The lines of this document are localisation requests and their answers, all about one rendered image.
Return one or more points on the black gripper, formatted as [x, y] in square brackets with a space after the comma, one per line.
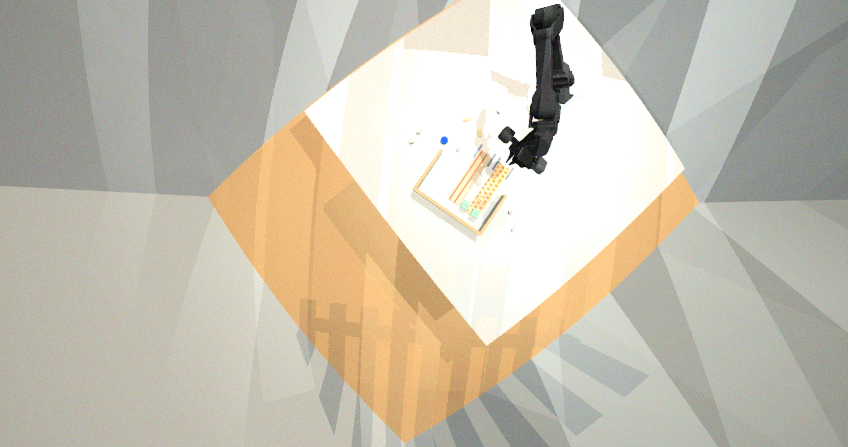
[507, 135]

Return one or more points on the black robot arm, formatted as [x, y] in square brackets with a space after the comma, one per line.
[553, 81]

